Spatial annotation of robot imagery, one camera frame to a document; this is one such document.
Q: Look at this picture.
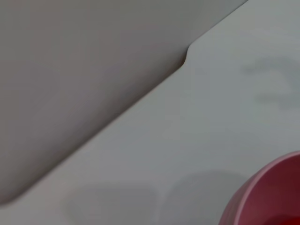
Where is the pink plastic bowl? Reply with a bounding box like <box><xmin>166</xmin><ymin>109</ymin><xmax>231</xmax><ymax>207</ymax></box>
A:
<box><xmin>217</xmin><ymin>150</ymin><xmax>300</xmax><ymax>225</ymax></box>

